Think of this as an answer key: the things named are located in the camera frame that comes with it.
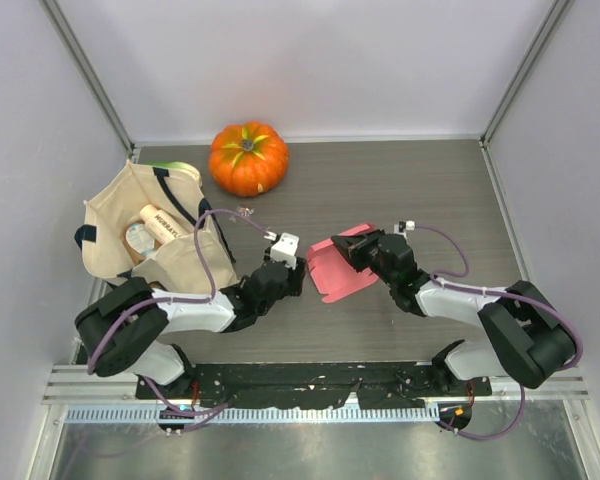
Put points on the white slotted cable duct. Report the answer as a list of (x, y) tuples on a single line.
[(350, 413)]

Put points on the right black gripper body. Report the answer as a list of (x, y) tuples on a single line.
[(368, 255)]

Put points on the pink paper box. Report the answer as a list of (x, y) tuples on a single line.
[(332, 276)]

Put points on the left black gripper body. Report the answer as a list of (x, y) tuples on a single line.
[(292, 286)]

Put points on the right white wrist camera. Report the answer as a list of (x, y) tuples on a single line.
[(403, 227)]

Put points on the orange pumpkin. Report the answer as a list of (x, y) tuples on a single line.
[(248, 159)]

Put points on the beige canvas tote bag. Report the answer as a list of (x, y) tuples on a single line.
[(190, 264)]

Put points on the green white item behind bag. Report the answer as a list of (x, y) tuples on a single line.
[(183, 167)]

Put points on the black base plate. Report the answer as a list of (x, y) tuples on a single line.
[(317, 386)]

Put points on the small clear plastic wrapper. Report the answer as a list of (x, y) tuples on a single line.
[(245, 211)]

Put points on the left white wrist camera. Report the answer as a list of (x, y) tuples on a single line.
[(284, 248)]

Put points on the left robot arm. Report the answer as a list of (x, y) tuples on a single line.
[(120, 331)]

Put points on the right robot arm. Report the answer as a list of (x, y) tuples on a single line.
[(527, 340)]

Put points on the round labelled tub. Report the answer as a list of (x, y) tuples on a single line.
[(139, 242)]

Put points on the cream lotion bottle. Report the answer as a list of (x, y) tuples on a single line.
[(162, 226)]

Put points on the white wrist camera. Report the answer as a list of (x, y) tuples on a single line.
[(403, 227), (284, 248)]

